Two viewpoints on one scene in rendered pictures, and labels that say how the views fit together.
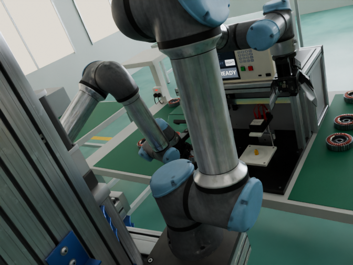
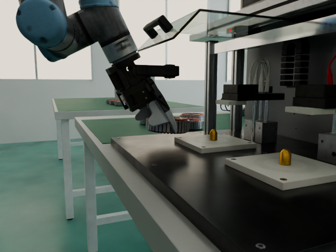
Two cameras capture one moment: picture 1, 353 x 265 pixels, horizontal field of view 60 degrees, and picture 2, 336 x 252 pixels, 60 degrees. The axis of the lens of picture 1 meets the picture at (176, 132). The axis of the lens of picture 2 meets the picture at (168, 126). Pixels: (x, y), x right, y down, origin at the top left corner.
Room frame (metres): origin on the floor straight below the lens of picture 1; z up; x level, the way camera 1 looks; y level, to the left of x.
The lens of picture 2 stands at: (0.73, -0.35, 0.92)
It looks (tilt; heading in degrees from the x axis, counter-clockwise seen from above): 8 degrees down; 24
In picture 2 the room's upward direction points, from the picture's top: straight up
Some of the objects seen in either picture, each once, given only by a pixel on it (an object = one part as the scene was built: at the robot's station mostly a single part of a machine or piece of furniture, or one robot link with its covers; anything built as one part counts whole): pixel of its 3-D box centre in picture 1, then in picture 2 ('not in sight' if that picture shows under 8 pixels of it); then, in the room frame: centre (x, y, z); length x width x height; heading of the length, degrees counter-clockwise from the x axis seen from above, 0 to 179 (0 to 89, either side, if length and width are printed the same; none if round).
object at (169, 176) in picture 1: (179, 191); not in sight; (0.62, 0.04, 1.20); 0.13 x 0.12 x 0.14; 47
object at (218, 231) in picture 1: (190, 224); not in sight; (0.62, 0.05, 1.09); 0.15 x 0.15 x 0.10
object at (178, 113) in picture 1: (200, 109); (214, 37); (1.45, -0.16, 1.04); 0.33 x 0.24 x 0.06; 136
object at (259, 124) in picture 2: not in sight; (260, 130); (1.54, -0.26, 0.80); 0.07 x 0.05 x 0.06; 46
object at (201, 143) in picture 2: not in sight; (213, 142); (1.43, -0.16, 0.78); 0.15 x 0.15 x 0.01; 46
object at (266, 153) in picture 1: (257, 154); (284, 167); (1.26, -0.34, 0.78); 0.15 x 0.15 x 0.01; 46
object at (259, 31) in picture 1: (260, 32); not in sight; (0.83, -0.31, 1.45); 0.11 x 0.11 x 0.08; 47
